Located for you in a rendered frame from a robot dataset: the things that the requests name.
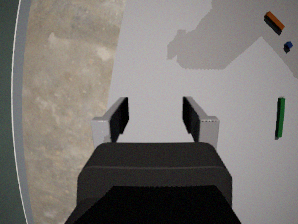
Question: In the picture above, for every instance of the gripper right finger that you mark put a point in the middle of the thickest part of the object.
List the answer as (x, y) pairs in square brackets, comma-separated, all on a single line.
[(202, 127)]

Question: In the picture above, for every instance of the orange rod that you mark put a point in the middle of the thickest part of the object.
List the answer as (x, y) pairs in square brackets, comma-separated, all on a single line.
[(274, 21)]

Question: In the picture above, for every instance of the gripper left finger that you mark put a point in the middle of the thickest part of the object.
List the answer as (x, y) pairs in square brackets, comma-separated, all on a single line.
[(113, 123)]

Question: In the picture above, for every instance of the dark green rod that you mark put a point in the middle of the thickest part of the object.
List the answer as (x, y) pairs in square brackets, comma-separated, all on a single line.
[(280, 117)]

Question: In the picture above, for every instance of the small blue block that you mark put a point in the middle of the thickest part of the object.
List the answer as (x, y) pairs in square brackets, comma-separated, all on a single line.
[(288, 45)]

